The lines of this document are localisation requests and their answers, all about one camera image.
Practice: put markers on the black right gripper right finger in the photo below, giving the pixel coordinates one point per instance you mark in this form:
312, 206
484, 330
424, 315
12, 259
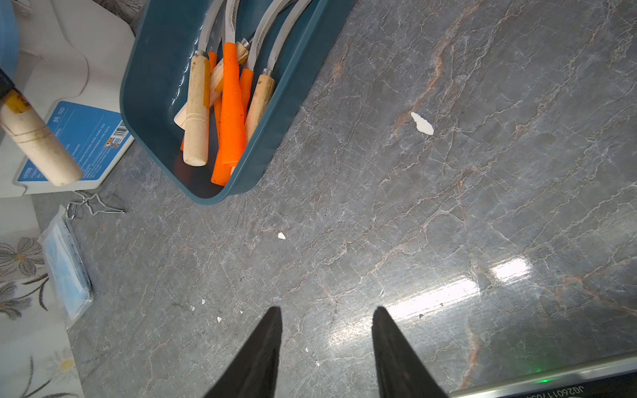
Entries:
400, 372

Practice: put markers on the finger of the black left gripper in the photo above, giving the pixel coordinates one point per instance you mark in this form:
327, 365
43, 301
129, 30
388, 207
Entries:
6, 85

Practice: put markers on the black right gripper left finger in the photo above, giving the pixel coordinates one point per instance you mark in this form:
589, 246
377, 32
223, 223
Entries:
253, 371

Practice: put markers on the wooden handle sickle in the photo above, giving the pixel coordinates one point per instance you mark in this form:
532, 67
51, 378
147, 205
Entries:
196, 127
265, 86
30, 133
216, 81

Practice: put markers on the orange handle sickle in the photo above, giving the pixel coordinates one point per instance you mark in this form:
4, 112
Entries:
222, 173
212, 56
233, 135

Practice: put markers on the teal plastic storage tray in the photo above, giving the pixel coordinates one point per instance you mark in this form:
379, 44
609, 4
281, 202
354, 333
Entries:
156, 80

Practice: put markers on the white box with blue lid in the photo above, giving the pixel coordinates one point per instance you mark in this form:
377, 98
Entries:
68, 58

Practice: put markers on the silver metal tongs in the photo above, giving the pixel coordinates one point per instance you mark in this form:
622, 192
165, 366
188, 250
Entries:
93, 203

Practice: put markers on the blue face masks pack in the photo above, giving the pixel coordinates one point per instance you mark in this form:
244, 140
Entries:
67, 270

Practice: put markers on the white paper scrap right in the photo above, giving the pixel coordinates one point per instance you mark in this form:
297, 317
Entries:
422, 124

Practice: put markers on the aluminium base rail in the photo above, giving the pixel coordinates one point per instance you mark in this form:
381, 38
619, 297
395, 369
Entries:
608, 377

